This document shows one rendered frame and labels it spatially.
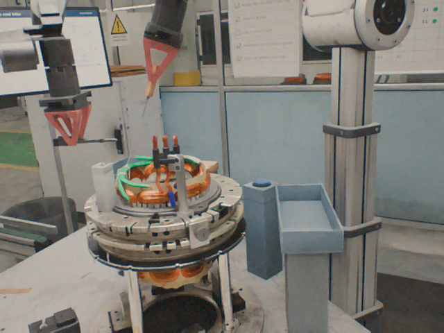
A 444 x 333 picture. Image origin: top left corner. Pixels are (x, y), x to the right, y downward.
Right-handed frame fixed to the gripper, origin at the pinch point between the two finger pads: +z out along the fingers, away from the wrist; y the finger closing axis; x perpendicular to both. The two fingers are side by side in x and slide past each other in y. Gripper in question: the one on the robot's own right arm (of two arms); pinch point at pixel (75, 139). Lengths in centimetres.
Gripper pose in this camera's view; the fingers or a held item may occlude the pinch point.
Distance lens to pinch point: 90.0
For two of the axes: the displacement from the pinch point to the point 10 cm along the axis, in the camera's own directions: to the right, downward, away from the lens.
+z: 0.8, 9.5, 3.1
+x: 9.9, -0.5, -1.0
